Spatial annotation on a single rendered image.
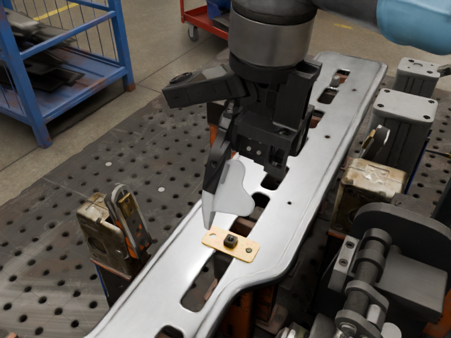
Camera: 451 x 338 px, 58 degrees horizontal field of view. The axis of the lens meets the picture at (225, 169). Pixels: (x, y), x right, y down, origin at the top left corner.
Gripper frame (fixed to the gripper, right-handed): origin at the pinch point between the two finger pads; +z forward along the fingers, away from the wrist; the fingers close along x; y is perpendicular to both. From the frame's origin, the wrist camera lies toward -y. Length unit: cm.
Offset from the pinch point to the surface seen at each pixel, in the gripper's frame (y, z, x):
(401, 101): 15.6, -0.5, 33.4
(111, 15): -154, 68, 149
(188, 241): -5.0, 12.1, -2.5
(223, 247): 0.2, 11.4, -1.1
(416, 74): 17, 5, 56
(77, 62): -189, 110, 147
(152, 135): -50, 45, 47
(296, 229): 8.5, 10.8, 7.3
